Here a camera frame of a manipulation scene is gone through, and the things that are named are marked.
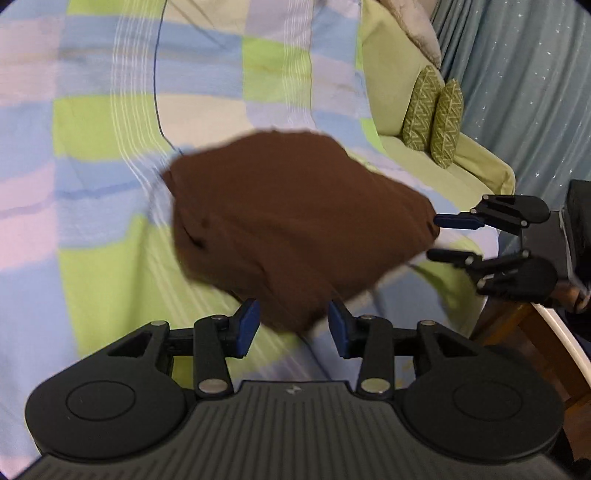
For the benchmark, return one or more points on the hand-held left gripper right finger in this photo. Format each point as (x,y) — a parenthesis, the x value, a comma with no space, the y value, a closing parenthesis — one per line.
(339,333)

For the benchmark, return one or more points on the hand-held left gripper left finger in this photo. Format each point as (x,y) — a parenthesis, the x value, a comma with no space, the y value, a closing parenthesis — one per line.
(247,328)

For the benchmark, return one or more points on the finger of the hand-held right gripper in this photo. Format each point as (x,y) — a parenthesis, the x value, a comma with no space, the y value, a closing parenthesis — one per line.
(457,221)
(445,255)

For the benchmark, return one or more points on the brown garment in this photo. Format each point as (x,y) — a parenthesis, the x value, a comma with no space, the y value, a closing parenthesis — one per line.
(286,221)

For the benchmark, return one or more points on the light green mattress cover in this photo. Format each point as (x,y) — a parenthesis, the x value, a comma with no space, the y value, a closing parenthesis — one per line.
(475,161)

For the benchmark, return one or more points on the green patterned small cushion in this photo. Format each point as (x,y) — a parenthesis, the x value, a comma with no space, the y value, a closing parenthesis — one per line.
(419,110)
(447,124)

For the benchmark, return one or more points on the white curved rim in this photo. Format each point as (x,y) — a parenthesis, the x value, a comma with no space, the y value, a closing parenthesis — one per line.
(561,334)

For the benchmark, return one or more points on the blue-grey starry curtain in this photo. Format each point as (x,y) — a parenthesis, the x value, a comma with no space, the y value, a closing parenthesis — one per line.
(521,83)

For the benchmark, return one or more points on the light green pillow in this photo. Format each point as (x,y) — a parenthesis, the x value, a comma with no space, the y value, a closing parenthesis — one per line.
(392,78)

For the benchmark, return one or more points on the beige pillow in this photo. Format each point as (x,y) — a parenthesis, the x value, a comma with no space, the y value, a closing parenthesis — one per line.
(415,23)

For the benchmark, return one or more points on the pastel checkered bed sheet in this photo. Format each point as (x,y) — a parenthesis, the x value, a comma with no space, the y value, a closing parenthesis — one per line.
(92,184)

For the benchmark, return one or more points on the wooden bed frame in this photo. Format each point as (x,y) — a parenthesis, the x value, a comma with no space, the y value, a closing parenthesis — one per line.
(521,337)

